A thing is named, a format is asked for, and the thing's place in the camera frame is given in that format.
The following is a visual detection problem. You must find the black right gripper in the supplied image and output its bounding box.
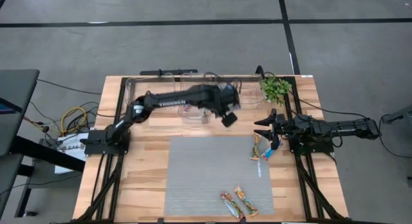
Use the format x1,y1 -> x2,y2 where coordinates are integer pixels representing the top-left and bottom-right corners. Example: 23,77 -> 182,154
253,107 -> 296,151

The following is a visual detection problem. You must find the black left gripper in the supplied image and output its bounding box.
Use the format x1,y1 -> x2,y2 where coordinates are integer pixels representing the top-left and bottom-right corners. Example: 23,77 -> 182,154
205,84 -> 241,128

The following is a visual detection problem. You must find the blue chewy granola bar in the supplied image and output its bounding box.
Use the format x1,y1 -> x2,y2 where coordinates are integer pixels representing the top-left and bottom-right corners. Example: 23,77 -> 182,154
260,138 -> 285,162

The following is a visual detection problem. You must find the red chewy granola bar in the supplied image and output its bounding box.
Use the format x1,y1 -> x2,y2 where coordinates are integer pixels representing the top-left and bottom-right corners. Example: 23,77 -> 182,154
220,191 -> 246,222

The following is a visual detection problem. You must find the clear plastic bin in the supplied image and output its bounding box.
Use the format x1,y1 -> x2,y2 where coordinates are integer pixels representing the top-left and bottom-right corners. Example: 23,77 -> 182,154
212,74 -> 266,110
178,72 -> 214,124
124,76 -> 177,110

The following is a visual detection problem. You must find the green plant in white pot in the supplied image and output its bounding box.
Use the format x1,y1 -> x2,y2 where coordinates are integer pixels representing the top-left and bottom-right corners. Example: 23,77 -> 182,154
259,75 -> 294,106

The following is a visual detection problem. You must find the grey woven table mat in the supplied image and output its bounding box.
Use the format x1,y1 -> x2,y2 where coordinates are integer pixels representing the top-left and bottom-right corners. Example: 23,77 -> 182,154
164,135 -> 276,218

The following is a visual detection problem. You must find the grey stand leg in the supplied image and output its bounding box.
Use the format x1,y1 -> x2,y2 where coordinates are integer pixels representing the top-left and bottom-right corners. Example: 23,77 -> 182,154
381,104 -> 412,126

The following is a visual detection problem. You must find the white cardboard box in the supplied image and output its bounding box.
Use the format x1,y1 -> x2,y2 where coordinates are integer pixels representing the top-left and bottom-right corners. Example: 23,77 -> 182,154
53,132 -> 89,175

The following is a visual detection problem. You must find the black desk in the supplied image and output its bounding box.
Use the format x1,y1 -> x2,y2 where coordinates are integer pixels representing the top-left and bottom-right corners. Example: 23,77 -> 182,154
0,68 -> 86,218

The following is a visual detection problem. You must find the tablet with blue screen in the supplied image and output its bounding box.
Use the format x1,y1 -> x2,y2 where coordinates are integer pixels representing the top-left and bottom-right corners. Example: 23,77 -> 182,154
0,97 -> 23,115

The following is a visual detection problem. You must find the black aluminium rig frame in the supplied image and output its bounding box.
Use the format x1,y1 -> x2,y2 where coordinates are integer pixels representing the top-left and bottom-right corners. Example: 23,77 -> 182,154
72,74 -> 350,224

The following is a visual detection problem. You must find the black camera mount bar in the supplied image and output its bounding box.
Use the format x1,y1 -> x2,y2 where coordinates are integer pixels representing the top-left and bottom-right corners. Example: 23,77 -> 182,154
139,68 -> 199,77

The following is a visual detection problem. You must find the yellow cable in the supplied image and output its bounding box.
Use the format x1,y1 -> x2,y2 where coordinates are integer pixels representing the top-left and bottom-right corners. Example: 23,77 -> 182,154
60,106 -> 88,136

